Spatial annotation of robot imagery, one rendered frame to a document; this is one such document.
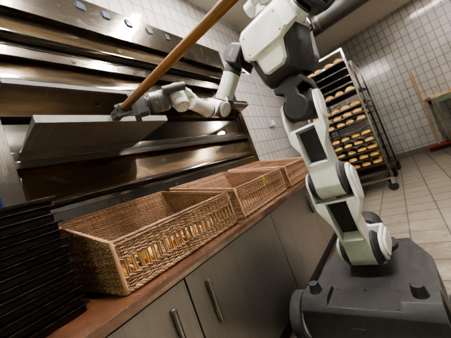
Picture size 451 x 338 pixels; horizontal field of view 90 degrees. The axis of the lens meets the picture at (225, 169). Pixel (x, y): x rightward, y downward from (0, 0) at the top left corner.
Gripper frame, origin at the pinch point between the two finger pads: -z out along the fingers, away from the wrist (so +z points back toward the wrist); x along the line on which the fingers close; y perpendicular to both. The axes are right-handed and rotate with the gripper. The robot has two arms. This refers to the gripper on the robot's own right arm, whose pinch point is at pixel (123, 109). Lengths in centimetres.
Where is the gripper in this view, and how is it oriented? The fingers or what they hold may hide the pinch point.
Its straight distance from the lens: 104.3
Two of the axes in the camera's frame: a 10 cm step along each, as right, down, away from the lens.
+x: 3.5, 9.4, -0.4
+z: 9.0, -3.3, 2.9
